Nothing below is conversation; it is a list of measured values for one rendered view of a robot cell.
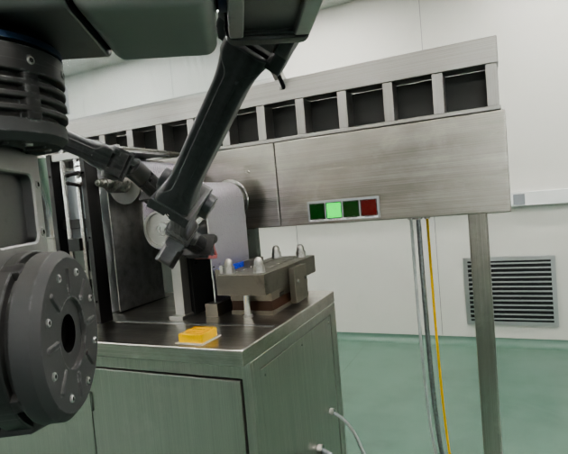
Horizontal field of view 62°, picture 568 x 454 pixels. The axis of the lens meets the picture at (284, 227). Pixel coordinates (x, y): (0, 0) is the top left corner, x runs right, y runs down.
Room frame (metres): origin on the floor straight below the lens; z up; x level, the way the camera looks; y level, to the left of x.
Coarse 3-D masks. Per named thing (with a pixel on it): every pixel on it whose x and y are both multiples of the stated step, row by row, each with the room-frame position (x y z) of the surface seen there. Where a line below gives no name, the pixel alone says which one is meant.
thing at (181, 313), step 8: (184, 256) 1.45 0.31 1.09; (176, 264) 1.43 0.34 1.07; (184, 264) 1.44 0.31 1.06; (176, 272) 1.43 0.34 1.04; (184, 272) 1.44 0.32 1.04; (176, 280) 1.43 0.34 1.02; (184, 280) 1.43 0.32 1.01; (176, 288) 1.43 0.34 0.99; (184, 288) 1.43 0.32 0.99; (176, 296) 1.43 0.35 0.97; (184, 296) 1.43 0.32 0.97; (176, 304) 1.43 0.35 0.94; (184, 304) 1.42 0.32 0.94; (176, 312) 1.44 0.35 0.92; (184, 312) 1.42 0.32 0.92; (192, 312) 1.45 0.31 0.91; (176, 320) 1.41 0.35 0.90
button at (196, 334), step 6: (192, 330) 1.18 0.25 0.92; (198, 330) 1.18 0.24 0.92; (204, 330) 1.17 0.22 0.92; (210, 330) 1.17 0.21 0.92; (180, 336) 1.16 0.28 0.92; (186, 336) 1.15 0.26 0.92; (192, 336) 1.14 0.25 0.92; (198, 336) 1.13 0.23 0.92; (204, 336) 1.14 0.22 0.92; (210, 336) 1.17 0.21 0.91; (192, 342) 1.14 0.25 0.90; (198, 342) 1.14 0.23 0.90
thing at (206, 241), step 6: (204, 234) 1.39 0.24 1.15; (210, 234) 1.38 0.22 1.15; (198, 240) 1.34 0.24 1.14; (204, 240) 1.36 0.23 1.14; (210, 240) 1.37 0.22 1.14; (192, 246) 1.33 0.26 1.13; (198, 246) 1.34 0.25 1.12; (204, 246) 1.36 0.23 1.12; (210, 246) 1.36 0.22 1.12; (186, 252) 1.39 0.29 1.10; (192, 252) 1.38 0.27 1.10; (198, 252) 1.36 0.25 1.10; (204, 252) 1.36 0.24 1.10; (210, 252) 1.35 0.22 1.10
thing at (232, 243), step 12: (228, 216) 1.54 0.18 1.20; (240, 216) 1.61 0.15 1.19; (216, 228) 1.47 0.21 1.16; (228, 228) 1.54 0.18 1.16; (240, 228) 1.61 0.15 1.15; (228, 240) 1.53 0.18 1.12; (240, 240) 1.60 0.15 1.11; (228, 252) 1.53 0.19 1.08; (240, 252) 1.59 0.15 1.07; (216, 264) 1.46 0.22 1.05
